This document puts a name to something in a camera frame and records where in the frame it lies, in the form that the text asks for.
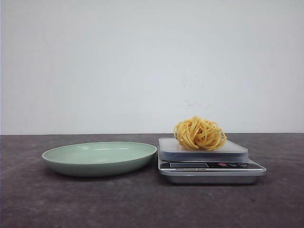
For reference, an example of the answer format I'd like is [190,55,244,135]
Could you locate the yellow vermicelli noodle bundle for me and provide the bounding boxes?
[173,116,227,151]

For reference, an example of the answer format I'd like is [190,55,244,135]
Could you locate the light green round plate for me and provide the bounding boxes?
[41,142,157,177]

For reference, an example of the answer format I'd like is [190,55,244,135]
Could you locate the silver digital kitchen scale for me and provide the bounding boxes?
[158,138,266,184]

